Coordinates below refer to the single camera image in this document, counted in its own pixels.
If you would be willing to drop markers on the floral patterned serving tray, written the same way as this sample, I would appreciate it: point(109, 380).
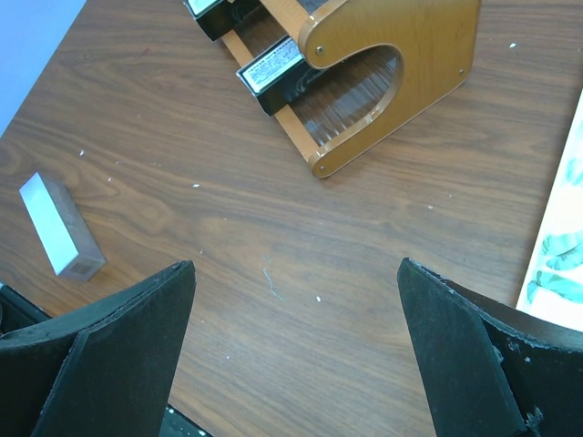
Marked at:
point(552, 289)

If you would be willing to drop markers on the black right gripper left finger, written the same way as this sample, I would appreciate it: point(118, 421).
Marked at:
point(105, 369)

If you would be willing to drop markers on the black toothpaste box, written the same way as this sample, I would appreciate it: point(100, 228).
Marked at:
point(217, 17)

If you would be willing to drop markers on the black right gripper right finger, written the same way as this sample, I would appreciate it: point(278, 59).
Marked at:
point(488, 369)

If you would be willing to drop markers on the chrome silver toothpaste box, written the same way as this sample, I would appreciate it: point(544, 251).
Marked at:
point(278, 75)

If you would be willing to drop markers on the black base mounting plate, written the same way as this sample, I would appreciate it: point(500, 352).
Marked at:
point(176, 424)

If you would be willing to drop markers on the orange wooden three-tier shelf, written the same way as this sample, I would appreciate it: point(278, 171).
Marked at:
point(386, 62)

